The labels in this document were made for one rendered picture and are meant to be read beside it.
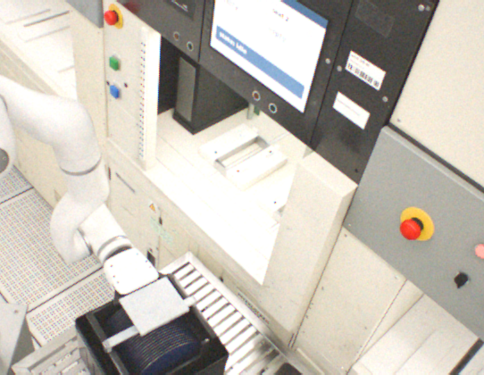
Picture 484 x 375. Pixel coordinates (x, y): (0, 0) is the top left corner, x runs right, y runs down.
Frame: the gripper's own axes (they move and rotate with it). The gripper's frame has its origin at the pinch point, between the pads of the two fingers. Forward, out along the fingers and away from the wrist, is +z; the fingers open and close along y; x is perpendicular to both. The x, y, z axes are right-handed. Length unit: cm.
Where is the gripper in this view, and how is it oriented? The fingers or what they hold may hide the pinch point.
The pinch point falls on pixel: (153, 307)
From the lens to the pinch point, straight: 132.4
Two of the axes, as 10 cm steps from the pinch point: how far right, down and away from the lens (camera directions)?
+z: 5.8, 6.6, -4.8
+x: 1.5, -6.6, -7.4
